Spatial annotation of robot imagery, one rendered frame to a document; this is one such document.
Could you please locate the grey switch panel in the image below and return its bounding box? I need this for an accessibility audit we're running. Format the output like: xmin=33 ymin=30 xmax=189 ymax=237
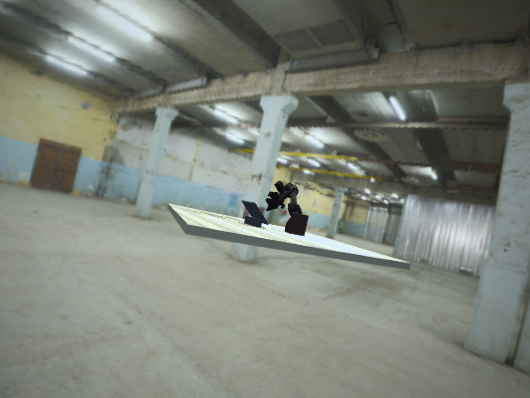
xmin=242 ymin=200 xmax=268 ymax=228

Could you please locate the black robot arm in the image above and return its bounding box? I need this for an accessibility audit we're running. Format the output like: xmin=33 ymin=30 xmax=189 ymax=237
xmin=268 ymin=180 xmax=302 ymax=216

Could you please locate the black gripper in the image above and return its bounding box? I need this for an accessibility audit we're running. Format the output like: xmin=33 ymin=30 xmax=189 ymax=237
xmin=265 ymin=194 xmax=285 ymax=211

